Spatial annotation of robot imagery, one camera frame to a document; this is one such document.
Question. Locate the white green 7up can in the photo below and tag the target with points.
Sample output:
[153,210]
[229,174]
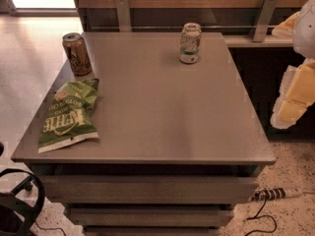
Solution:
[189,43]

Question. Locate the green jalapeno chip bag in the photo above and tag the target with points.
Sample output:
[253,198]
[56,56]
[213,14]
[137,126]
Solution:
[69,118]

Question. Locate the right metal wall bracket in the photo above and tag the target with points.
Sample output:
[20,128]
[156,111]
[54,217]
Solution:
[260,28]

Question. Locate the metal wall bracket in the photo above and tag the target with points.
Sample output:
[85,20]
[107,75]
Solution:
[260,28]
[123,15]

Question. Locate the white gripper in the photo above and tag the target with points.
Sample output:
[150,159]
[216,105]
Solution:
[305,29]

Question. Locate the grey drawer cabinet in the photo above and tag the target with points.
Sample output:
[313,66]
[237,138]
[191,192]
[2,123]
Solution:
[178,146]

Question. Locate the black white power strip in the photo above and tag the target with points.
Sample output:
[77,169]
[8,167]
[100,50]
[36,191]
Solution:
[276,193]

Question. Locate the left metal wall bracket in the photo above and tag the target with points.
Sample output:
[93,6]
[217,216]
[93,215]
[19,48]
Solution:
[123,15]

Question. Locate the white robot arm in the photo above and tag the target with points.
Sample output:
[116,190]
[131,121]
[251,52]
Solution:
[297,89]

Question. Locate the black office chair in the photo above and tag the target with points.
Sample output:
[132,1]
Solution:
[16,216]

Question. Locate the brown gold soda can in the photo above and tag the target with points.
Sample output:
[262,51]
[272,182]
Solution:
[77,53]

